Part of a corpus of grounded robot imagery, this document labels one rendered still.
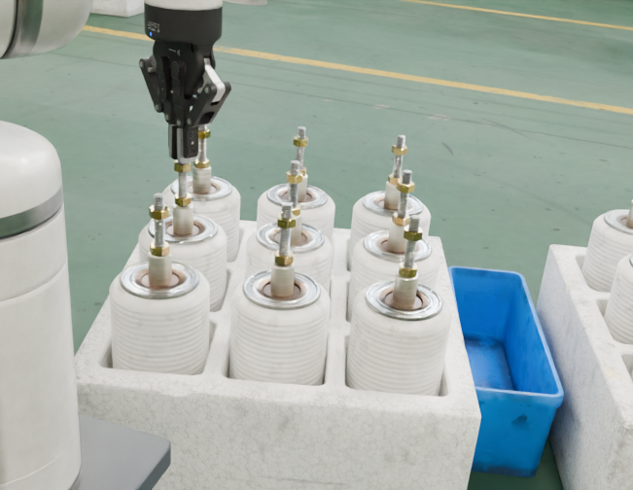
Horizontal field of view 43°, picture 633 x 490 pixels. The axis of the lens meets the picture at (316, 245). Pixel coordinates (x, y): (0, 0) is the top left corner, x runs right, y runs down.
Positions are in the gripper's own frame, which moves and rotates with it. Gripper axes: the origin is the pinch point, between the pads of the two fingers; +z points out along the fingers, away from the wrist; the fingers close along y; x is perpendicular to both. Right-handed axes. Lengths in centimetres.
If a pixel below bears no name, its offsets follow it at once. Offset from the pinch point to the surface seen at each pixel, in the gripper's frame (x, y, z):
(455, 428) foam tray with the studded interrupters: 6.3, 34.3, 18.8
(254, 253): 3.7, 7.8, 10.8
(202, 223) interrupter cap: 2.4, 0.3, 9.8
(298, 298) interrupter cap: -0.4, 19.1, 9.8
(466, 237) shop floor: 72, -11, 35
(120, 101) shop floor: 64, -119, 35
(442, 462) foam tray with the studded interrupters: 5.9, 33.9, 22.9
